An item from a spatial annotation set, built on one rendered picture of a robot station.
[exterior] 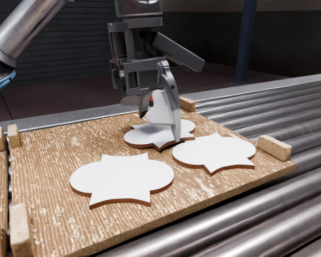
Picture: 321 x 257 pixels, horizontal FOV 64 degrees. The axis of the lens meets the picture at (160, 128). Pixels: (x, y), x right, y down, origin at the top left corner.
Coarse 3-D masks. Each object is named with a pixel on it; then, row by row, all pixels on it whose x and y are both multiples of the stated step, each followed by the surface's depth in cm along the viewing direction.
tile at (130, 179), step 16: (112, 160) 41; (128, 160) 41; (144, 160) 41; (80, 176) 37; (96, 176) 37; (112, 176) 37; (128, 176) 37; (144, 176) 37; (160, 176) 37; (80, 192) 34; (96, 192) 34; (112, 192) 34; (128, 192) 34; (144, 192) 34
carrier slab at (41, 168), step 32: (64, 128) 55; (96, 128) 55; (128, 128) 55; (224, 128) 55; (32, 160) 43; (64, 160) 43; (96, 160) 43; (160, 160) 43; (256, 160) 43; (288, 160) 43; (32, 192) 35; (64, 192) 35; (160, 192) 35; (192, 192) 35; (224, 192) 35; (32, 224) 30; (64, 224) 30; (96, 224) 30; (128, 224) 30; (160, 224) 31; (32, 256) 26; (64, 256) 26
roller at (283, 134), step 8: (312, 120) 63; (320, 120) 64; (280, 128) 59; (288, 128) 59; (296, 128) 59; (304, 128) 60; (312, 128) 61; (320, 128) 62; (256, 136) 55; (272, 136) 56; (280, 136) 57; (288, 136) 58; (296, 136) 59; (8, 200) 36; (8, 208) 35; (8, 216) 34
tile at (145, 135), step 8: (184, 120) 55; (136, 128) 52; (144, 128) 52; (152, 128) 52; (160, 128) 52; (168, 128) 51; (184, 128) 51; (192, 128) 50; (128, 136) 49; (136, 136) 49; (144, 136) 49; (152, 136) 48; (160, 136) 48; (168, 136) 48; (184, 136) 47; (192, 136) 47; (128, 144) 47; (136, 144) 46; (144, 144) 46; (152, 144) 46; (160, 144) 45; (168, 144) 46
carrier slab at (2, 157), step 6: (6, 138) 51; (6, 144) 48; (6, 150) 46; (0, 156) 44; (6, 156) 45; (0, 162) 42; (6, 162) 43; (0, 168) 41; (6, 168) 41; (0, 174) 39; (6, 174) 40; (0, 180) 38; (6, 180) 38; (0, 186) 36; (6, 186) 37; (0, 192) 35; (6, 192) 36; (0, 198) 34; (6, 198) 35; (0, 204) 33; (6, 204) 34; (0, 210) 32; (6, 210) 33; (0, 216) 31; (6, 216) 32; (0, 222) 30; (6, 222) 31; (6, 228) 30; (6, 234) 29; (6, 240) 29; (6, 246) 28; (6, 252) 27
